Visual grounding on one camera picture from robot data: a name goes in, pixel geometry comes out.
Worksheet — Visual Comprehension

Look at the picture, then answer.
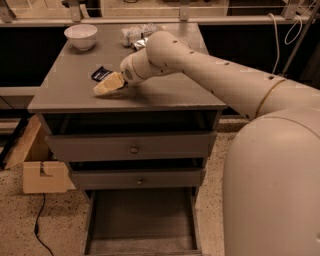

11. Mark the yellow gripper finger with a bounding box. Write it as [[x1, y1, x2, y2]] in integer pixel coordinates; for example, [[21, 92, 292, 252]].
[[93, 72, 125, 96]]

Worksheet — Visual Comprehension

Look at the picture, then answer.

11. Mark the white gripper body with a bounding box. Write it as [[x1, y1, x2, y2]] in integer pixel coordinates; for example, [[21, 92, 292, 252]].
[[120, 49, 162, 84]]

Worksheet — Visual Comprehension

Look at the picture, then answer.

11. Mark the dark blue rxbar wrapper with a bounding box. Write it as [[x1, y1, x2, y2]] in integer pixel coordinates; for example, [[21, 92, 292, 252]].
[[91, 66, 112, 82]]

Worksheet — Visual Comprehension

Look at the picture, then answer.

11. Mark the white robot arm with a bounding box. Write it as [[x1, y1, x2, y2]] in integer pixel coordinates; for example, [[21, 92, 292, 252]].
[[94, 31, 320, 256]]

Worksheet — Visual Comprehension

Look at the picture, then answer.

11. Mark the grey drawer cabinet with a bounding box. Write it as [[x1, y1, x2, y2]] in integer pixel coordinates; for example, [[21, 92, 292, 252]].
[[27, 22, 230, 256]]

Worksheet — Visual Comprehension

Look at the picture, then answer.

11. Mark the grey open bottom drawer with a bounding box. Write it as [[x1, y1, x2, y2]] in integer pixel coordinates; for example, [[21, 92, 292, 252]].
[[80, 188, 202, 256]]

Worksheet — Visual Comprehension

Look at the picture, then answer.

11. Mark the silver foil snack bag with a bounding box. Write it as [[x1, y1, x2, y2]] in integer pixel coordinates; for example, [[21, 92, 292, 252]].
[[131, 38, 148, 51]]

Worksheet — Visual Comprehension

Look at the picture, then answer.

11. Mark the white plastic snack bag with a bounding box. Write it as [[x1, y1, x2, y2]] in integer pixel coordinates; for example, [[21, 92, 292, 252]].
[[120, 23, 166, 47]]

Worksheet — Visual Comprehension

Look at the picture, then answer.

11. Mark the white ceramic bowl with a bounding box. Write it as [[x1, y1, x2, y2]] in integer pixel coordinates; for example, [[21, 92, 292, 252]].
[[64, 24, 98, 50]]

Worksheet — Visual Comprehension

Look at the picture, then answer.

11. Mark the cardboard box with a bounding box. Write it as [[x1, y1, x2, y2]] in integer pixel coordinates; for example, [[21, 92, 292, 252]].
[[6, 116, 75, 194]]

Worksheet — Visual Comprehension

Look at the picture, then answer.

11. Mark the metal railing frame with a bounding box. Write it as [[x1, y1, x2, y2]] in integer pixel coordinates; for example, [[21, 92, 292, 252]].
[[0, 0, 320, 27]]

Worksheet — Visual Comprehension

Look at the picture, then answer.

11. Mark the black floor cable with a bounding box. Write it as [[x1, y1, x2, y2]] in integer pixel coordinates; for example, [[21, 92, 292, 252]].
[[34, 193, 55, 256]]

